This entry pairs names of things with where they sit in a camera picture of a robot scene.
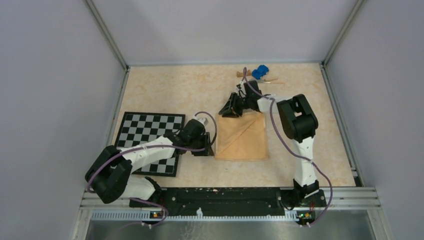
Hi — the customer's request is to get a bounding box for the black white checkerboard mat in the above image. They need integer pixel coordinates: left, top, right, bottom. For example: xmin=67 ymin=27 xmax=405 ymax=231
xmin=114 ymin=111 xmax=186 ymax=177

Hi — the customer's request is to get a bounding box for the orange cloth napkin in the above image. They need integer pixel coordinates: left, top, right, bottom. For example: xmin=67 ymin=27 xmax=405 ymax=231
xmin=215 ymin=112 xmax=269 ymax=161

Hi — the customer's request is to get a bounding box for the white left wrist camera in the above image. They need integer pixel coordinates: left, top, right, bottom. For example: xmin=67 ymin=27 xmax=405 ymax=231
xmin=196 ymin=117 xmax=209 ymax=127

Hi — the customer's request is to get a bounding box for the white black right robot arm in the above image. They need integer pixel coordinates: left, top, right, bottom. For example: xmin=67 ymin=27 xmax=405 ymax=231
xmin=219 ymin=80 xmax=320 ymax=206

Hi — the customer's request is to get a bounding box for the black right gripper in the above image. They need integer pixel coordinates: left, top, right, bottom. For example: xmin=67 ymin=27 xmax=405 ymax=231
xmin=218 ymin=93 xmax=251 ymax=119

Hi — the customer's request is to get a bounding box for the blue toy car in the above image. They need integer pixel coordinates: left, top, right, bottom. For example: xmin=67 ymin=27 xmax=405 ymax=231
xmin=251 ymin=64 xmax=269 ymax=80

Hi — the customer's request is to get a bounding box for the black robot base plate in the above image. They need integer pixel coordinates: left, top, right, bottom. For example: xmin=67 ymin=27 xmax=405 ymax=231
xmin=129 ymin=187 xmax=328 ymax=218

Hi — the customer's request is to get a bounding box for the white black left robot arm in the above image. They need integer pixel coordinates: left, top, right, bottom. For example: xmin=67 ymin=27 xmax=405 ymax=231
xmin=84 ymin=117 xmax=214 ymax=207

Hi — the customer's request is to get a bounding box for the small brown wooden piece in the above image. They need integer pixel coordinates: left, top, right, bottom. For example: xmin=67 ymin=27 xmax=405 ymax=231
xmin=236 ymin=69 xmax=252 ymax=78

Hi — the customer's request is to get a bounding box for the aluminium front frame rail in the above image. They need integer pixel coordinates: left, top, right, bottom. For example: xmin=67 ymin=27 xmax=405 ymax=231
xmin=72 ymin=187 xmax=393 ymax=240

